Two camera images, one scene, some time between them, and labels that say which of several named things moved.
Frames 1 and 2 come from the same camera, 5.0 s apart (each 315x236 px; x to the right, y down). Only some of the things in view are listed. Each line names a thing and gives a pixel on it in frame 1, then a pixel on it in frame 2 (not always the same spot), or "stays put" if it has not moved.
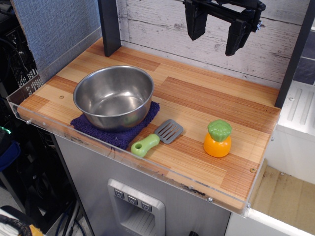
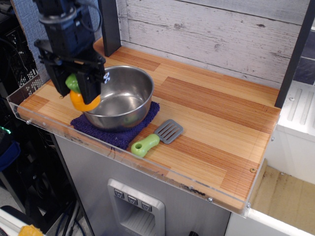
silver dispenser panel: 136,213 stays put
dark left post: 109,21 stays put
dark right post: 292,68 stays put
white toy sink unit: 283,202 stays put
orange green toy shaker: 217,142 → 76,98
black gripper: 239,10 → 71,44
